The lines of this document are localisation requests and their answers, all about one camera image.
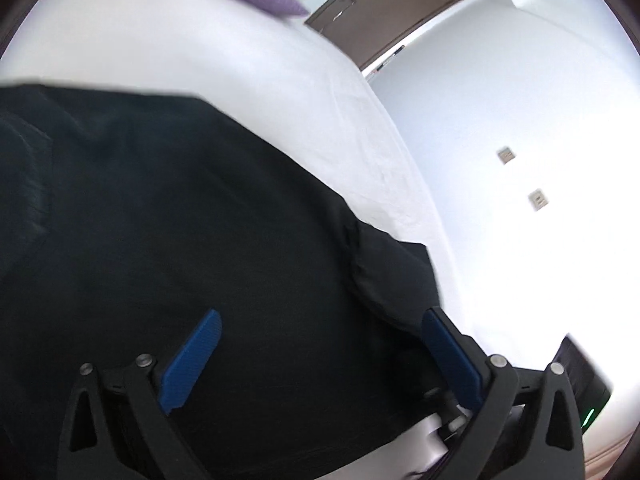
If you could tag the white bed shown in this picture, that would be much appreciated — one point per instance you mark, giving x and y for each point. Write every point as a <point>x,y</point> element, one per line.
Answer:
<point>200,45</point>

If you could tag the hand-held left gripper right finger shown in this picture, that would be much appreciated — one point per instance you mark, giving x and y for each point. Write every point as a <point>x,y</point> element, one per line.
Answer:
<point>452,355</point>

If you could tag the brown door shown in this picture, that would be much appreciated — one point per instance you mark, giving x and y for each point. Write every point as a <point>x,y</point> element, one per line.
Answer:
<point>385,10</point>

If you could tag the black pants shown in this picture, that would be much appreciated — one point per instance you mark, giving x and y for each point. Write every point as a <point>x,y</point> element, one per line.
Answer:
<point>175,240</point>

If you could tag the beige wall socket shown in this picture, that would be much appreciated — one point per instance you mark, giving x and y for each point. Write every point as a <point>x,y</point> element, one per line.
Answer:
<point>506,155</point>
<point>538,199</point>

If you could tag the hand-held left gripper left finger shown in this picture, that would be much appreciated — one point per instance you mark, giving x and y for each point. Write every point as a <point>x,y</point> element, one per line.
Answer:
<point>192,360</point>

